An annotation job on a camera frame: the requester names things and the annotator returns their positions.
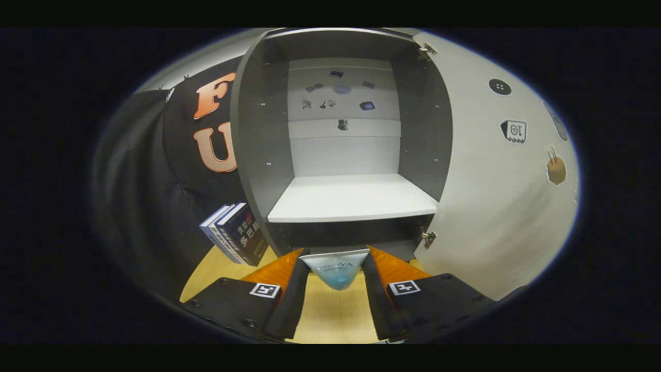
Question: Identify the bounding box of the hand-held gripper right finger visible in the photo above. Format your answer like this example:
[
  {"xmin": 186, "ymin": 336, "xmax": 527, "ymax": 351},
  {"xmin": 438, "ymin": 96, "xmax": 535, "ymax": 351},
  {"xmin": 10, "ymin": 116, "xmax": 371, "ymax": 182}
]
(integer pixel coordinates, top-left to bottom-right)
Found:
[{"xmin": 361, "ymin": 246, "xmax": 496, "ymax": 342}]

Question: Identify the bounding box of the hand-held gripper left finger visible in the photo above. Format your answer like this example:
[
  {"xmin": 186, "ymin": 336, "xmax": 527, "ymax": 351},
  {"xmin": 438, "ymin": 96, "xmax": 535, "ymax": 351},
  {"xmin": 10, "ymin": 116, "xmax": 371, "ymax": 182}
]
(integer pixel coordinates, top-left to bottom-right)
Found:
[{"xmin": 180, "ymin": 248, "xmax": 310, "ymax": 343}]

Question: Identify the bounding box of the white blue cosmetic tube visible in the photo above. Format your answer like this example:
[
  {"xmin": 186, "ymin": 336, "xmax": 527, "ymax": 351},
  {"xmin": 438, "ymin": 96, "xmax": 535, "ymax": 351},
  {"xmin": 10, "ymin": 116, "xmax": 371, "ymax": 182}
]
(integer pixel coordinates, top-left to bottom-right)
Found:
[{"xmin": 300, "ymin": 249, "xmax": 370, "ymax": 291}]

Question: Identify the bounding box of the dark blue book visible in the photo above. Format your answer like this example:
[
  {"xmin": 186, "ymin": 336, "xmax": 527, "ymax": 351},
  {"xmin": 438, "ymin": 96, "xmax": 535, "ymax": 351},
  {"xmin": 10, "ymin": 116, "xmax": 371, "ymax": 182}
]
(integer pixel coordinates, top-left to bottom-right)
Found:
[{"xmin": 216, "ymin": 203, "xmax": 269, "ymax": 267}]

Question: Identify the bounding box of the white blue book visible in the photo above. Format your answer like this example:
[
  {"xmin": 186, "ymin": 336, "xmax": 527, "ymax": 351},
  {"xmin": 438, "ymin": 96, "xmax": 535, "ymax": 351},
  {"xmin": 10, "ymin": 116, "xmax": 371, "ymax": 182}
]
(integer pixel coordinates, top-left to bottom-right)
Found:
[{"xmin": 200, "ymin": 205, "xmax": 243, "ymax": 264}]

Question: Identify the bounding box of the grey cabinet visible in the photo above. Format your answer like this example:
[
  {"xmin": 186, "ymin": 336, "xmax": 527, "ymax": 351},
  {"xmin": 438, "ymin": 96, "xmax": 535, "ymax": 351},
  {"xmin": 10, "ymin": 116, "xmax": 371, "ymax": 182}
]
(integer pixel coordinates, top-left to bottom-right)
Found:
[{"xmin": 230, "ymin": 28, "xmax": 455, "ymax": 259}]

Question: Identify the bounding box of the black backdrop cloth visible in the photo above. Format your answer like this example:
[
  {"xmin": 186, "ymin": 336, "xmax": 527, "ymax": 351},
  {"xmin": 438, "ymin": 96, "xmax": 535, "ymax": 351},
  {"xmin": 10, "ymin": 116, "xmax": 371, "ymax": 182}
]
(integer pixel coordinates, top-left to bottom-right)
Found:
[{"xmin": 90, "ymin": 72, "xmax": 243, "ymax": 305}]

